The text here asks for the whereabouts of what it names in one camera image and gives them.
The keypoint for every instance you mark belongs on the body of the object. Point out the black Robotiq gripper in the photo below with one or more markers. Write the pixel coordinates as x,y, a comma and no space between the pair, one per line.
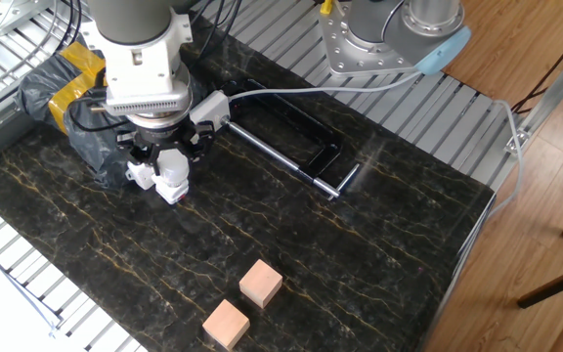
164,137

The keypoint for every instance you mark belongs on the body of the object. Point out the white plug-in bulb holder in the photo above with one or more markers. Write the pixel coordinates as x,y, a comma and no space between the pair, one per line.
171,190

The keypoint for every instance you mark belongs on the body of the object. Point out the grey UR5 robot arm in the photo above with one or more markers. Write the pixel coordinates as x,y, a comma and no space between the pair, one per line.
135,58

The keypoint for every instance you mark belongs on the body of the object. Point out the white power strip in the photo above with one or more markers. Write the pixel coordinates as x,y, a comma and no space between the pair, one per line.
210,110

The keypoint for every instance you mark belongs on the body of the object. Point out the black wrapped package yellow tape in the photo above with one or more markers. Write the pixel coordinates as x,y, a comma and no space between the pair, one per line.
86,142

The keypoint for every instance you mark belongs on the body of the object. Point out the black C-clamp steel screw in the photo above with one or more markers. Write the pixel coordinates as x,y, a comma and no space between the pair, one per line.
328,159

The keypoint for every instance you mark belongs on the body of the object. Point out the light wooden cube block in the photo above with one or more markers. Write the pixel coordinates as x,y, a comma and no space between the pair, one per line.
225,325
261,283

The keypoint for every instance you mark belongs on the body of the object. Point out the yellow plastic piece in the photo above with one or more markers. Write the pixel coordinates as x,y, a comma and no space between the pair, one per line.
326,7

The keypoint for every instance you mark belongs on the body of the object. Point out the silver robot mounting plate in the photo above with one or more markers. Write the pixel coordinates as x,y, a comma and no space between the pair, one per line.
359,54

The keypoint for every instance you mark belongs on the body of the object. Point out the aluminium frame beam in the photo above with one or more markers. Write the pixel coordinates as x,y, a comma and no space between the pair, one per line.
555,93

